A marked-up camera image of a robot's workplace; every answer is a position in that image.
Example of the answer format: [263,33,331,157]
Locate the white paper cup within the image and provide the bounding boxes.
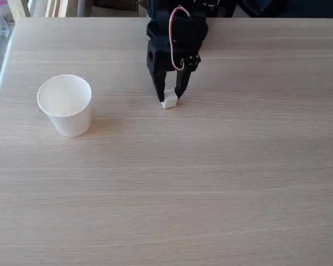
[37,74,93,138]

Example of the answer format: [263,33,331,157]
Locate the dark fabric object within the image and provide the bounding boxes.
[236,0,333,19]

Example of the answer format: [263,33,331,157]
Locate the light wooden frame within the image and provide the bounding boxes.
[7,0,79,19]

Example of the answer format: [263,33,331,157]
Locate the white and red cable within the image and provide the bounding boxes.
[168,6,194,71]

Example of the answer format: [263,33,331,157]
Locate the white cube block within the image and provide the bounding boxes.
[160,88,180,109]

